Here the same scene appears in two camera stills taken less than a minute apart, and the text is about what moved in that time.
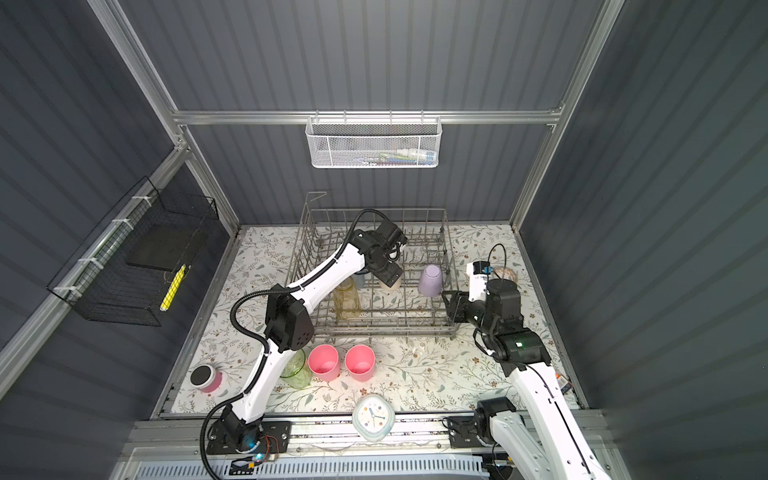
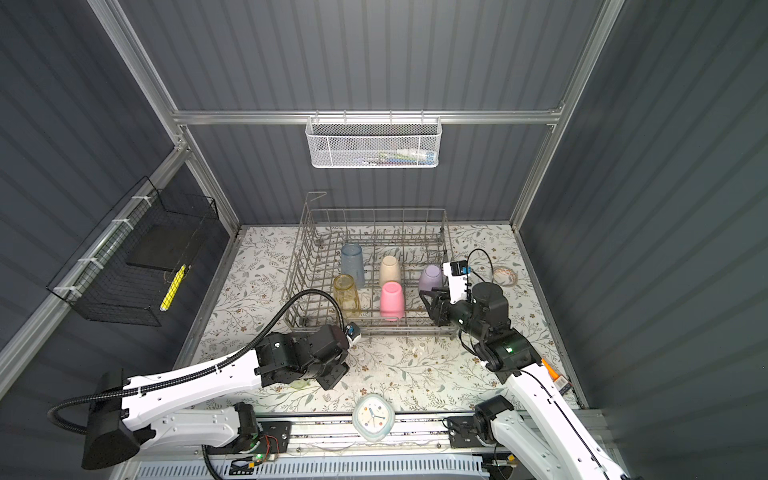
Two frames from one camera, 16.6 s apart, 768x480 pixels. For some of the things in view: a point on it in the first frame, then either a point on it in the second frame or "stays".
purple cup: [430, 281] stays
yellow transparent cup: [347, 303] stays
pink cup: [360, 361] → [392, 301]
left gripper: [390, 275] → [340, 370]
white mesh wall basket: [374, 141] stays
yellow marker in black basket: [176, 281] stays
